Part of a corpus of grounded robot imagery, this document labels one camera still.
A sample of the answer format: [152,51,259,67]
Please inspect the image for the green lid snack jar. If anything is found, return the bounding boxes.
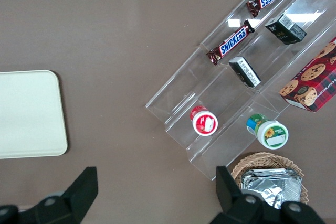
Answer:
[246,113,290,150]

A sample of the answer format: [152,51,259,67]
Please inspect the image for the clear acrylic stepped display stand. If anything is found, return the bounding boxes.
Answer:
[145,0,336,182]

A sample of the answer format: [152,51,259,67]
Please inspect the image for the red lid snack jar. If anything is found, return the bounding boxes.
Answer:
[189,104,219,137]

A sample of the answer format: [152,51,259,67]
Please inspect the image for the wicker basket holding foil tray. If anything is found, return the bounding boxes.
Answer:
[230,152,309,205]

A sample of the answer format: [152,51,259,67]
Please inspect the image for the cream rectangular plastic tray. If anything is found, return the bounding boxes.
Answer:
[0,69,68,159]

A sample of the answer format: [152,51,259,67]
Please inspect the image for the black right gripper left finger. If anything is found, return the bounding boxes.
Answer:
[0,166,99,224]

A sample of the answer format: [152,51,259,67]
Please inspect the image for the silver foil packets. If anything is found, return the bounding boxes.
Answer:
[239,168,303,210]

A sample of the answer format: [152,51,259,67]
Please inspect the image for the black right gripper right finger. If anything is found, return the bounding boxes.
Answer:
[212,165,327,224]

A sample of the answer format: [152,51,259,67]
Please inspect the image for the red tartan cookie box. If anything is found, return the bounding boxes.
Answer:
[278,37,336,114]

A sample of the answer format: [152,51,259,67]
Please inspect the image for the small black carton box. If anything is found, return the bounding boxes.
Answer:
[228,56,262,89]
[264,12,308,46]

